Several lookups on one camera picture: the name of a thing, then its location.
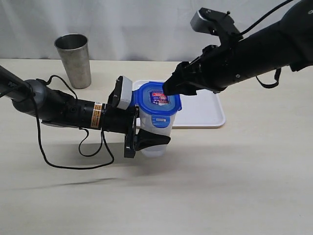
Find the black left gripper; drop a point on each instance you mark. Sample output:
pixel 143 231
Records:
pixel 124 121

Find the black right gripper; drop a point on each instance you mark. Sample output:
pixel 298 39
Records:
pixel 217 67

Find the blue plastic lid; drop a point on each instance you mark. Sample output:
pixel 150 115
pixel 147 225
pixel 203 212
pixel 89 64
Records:
pixel 156 109

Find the stainless steel cup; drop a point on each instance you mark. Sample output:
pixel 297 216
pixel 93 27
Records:
pixel 74 53

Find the clear plastic container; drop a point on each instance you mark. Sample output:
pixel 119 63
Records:
pixel 156 132

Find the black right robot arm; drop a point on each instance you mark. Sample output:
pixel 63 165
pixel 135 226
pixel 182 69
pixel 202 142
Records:
pixel 287 42

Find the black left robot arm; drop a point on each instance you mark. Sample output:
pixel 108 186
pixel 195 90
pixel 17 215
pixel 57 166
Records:
pixel 57 108

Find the white rectangular tray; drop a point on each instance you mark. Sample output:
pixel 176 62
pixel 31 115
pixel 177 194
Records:
pixel 201 111

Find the white backdrop curtain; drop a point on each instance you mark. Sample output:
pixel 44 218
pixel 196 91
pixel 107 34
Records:
pixel 142 30

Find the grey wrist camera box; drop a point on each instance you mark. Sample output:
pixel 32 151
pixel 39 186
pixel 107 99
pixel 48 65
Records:
pixel 201 25
pixel 126 93

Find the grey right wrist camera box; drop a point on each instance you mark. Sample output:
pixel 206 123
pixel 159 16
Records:
pixel 201 25

